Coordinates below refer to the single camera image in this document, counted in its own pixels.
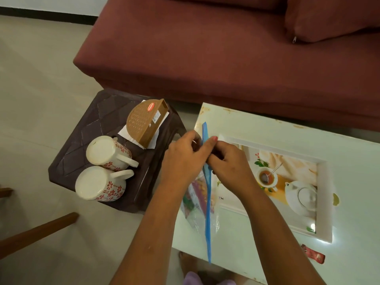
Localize person's right hand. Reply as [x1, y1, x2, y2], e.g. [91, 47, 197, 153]
[206, 136, 262, 200]

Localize white paper napkins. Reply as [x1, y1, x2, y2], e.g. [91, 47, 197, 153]
[118, 100, 170, 150]

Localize clear zip bag blue seal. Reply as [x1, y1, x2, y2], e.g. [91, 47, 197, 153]
[180, 122, 222, 264]

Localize person's left hand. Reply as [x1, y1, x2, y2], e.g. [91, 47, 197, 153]
[161, 130, 206, 191]

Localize maroon cushion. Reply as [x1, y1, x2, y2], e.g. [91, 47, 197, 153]
[283, 0, 380, 44]

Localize brown plastic napkin holder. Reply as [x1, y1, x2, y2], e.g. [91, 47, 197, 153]
[126, 99, 169, 149]

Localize wooden chair frame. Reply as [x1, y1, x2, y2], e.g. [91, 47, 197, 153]
[0, 188, 80, 260]

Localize white tray with teapot print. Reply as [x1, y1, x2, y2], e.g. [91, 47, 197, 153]
[215, 134, 335, 244]

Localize maroon sofa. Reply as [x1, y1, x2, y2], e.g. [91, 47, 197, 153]
[73, 0, 380, 133]

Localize dark brown plastic stool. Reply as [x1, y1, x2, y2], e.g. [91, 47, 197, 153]
[48, 88, 188, 214]

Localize person's right forearm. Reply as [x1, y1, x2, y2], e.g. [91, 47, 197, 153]
[236, 186, 327, 285]

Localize red sachet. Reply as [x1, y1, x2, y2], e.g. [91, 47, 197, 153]
[301, 244, 326, 265]

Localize bundle of colourful sachets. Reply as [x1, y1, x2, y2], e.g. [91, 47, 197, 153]
[182, 177, 215, 220]

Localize white mug red floral print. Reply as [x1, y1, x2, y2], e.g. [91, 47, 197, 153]
[75, 166, 135, 202]
[86, 135, 139, 172]

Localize person's foot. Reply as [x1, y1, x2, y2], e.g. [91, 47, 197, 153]
[178, 251, 209, 283]

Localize person's left forearm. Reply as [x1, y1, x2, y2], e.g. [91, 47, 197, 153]
[109, 181, 194, 285]

